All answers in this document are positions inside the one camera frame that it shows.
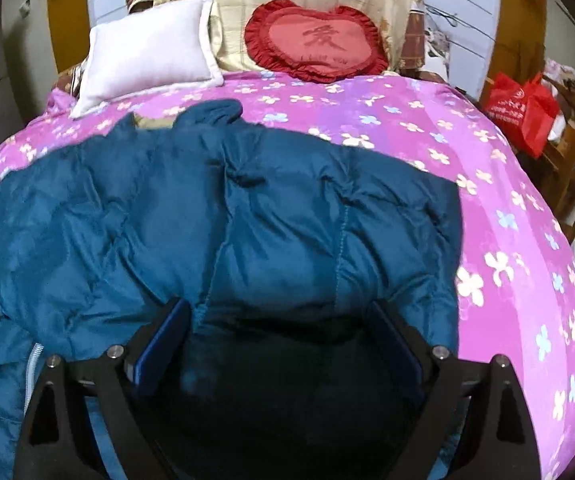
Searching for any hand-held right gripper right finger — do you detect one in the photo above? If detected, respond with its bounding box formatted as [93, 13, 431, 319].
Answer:
[367, 300, 543, 480]

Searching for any red shopping bag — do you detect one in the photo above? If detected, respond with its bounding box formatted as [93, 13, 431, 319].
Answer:
[482, 72, 561, 158]

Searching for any white pillow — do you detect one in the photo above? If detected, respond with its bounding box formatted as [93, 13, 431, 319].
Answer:
[70, 0, 224, 120]

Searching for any red heart-shaped cushion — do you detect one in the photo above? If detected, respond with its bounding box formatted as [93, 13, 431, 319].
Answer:
[244, 1, 389, 83]

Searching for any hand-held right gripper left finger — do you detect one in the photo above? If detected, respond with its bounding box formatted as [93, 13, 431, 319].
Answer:
[13, 297, 191, 480]

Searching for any dark blue puffer jacket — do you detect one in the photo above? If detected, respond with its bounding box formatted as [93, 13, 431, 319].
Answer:
[0, 99, 464, 480]

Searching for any pink floral bed cover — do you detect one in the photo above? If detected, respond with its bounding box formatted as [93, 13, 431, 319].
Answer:
[0, 67, 575, 480]

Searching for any cream floral quilt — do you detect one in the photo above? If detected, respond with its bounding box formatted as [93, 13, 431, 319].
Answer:
[127, 0, 425, 76]

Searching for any wooden shelf rack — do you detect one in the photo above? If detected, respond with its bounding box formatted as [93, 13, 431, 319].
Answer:
[515, 57, 575, 243]

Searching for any yellow wooden door frame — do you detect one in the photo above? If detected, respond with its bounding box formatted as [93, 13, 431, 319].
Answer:
[477, 0, 551, 106]

